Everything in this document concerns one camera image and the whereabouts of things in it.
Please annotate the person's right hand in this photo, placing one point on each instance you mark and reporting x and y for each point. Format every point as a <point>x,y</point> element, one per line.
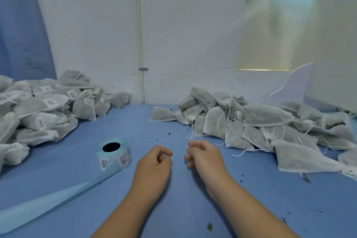
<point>206,162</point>

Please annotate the person's left hand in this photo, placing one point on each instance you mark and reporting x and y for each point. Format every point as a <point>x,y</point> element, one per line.
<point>150,173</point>

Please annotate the blue label roll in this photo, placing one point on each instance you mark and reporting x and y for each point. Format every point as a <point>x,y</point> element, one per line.
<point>111,156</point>

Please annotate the pile of unlabelled herb bags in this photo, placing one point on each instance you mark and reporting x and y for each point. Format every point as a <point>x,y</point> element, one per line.
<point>262,123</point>

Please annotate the pile of labelled herb bags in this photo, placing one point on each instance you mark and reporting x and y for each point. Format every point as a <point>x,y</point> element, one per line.
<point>47,115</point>

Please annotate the person's right forearm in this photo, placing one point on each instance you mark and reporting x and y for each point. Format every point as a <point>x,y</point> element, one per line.
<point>251,210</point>

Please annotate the person's left forearm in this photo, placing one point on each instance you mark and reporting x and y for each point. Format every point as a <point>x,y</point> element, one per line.
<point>122,221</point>

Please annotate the grey pipe clamp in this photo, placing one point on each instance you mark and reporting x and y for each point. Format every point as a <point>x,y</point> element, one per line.
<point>143,69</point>

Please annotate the white curved board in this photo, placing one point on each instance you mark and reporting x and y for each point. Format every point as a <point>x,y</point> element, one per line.
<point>290,87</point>

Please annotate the large beige panel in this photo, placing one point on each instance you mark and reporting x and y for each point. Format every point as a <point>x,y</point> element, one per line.
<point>334,34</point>

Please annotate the blue curtain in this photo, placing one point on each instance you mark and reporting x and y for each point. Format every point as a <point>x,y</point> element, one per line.
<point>22,23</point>

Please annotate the white wall pipe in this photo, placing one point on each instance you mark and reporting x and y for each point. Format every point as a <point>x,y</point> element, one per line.
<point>139,28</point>

